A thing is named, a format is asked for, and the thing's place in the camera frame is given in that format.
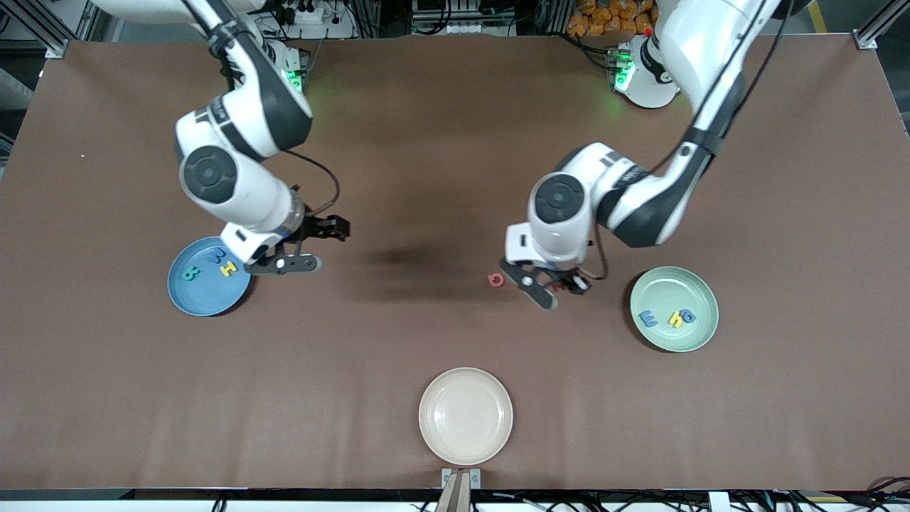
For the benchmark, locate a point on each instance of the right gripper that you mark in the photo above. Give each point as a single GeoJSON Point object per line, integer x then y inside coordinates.
{"type": "Point", "coordinates": [319, 227]}

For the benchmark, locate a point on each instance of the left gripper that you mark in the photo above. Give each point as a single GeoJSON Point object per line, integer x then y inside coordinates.
{"type": "Point", "coordinates": [569, 276]}

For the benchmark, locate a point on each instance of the blue foam small e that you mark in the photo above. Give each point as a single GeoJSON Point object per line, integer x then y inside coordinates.
{"type": "Point", "coordinates": [648, 319]}

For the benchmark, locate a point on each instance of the yellow foam small h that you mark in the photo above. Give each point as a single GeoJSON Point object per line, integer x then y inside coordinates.
{"type": "Point", "coordinates": [675, 320]}

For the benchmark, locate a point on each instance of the pink foam letter Q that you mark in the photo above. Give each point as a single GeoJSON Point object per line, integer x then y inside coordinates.
{"type": "Point", "coordinates": [489, 280]}

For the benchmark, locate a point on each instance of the blue foam small a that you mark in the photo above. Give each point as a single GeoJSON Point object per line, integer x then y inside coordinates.
{"type": "Point", "coordinates": [688, 316]}

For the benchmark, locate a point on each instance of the yellow foam capital H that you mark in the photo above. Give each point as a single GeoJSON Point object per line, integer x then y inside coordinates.
{"type": "Point", "coordinates": [228, 269]}

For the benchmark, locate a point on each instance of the blue foam capital M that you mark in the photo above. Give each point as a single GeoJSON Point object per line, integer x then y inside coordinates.
{"type": "Point", "coordinates": [216, 255]}

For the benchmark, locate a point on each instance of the teal foam letter R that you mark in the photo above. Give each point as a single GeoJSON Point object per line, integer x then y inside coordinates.
{"type": "Point", "coordinates": [190, 273]}

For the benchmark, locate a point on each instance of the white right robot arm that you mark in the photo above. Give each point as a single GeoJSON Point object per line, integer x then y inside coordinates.
{"type": "Point", "coordinates": [256, 199]}

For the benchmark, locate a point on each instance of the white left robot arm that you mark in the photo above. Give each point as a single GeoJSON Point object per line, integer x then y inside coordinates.
{"type": "Point", "coordinates": [682, 43]}

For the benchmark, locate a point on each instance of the green round plate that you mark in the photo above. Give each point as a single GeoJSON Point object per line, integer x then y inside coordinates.
{"type": "Point", "coordinates": [682, 340]}

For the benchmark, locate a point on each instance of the blue round plate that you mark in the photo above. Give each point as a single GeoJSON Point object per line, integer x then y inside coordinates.
{"type": "Point", "coordinates": [206, 297]}

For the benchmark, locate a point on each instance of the beige round plate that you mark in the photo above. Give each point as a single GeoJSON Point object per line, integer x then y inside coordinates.
{"type": "Point", "coordinates": [466, 416]}

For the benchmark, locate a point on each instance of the brown table cover sheet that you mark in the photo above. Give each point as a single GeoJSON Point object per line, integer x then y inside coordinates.
{"type": "Point", "coordinates": [355, 355]}

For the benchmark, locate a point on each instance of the white power strip with plugs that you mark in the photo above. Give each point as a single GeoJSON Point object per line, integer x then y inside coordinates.
{"type": "Point", "coordinates": [306, 14]}

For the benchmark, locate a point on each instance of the white device behind table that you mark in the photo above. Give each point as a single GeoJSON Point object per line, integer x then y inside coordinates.
{"type": "Point", "coordinates": [466, 28]}

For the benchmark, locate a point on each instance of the bag of orange fruits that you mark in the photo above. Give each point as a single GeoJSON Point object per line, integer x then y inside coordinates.
{"type": "Point", "coordinates": [597, 18]}

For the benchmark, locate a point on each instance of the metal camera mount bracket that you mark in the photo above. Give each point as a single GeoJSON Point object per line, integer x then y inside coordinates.
{"type": "Point", "coordinates": [461, 498]}

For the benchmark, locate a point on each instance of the aluminium frame profile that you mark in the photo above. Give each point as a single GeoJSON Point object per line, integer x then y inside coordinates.
{"type": "Point", "coordinates": [878, 25]}
{"type": "Point", "coordinates": [57, 48]}

